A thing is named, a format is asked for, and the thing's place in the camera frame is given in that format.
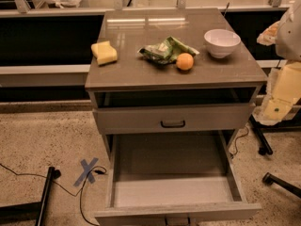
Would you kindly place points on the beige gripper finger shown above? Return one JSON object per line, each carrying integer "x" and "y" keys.
{"x": 272, "y": 111}

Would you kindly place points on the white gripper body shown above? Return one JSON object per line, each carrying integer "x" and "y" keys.
{"x": 290, "y": 37}

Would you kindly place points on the orange fruit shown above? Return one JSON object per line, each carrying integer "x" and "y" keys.
{"x": 184, "y": 62}

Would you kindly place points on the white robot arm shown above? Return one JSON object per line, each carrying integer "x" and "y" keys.
{"x": 285, "y": 34}

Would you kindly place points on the closed grey top drawer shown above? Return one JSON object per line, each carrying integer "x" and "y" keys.
{"x": 175, "y": 118}

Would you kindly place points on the grey drawer cabinet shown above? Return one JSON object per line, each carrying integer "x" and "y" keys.
{"x": 133, "y": 81}

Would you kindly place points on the open grey middle drawer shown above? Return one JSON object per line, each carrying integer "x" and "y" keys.
{"x": 172, "y": 179}

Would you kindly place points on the black stand leg right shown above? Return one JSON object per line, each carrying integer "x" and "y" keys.
{"x": 264, "y": 145}

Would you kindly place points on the black stand leg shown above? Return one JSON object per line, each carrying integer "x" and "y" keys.
{"x": 264, "y": 145}
{"x": 32, "y": 210}

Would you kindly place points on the black caster leg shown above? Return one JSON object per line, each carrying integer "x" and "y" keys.
{"x": 270, "y": 179}

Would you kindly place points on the white bowl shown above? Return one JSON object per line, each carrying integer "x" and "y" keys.
{"x": 221, "y": 43}

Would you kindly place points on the green chip bag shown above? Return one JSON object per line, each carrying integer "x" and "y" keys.
{"x": 167, "y": 51}

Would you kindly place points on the yellow sponge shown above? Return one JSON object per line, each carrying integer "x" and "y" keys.
{"x": 104, "y": 52}

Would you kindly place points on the blue tape cross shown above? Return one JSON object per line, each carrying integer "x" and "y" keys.
{"x": 86, "y": 174}

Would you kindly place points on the black stand leg left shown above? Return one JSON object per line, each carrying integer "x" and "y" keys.
{"x": 32, "y": 210}

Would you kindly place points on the metal railing frame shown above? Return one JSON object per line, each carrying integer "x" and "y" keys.
{"x": 150, "y": 3}

